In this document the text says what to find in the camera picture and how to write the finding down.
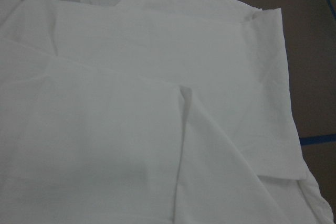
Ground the white printed long-sleeve shirt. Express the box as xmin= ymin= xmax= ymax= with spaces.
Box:
xmin=1 ymin=0 xmax=334 ymax=223

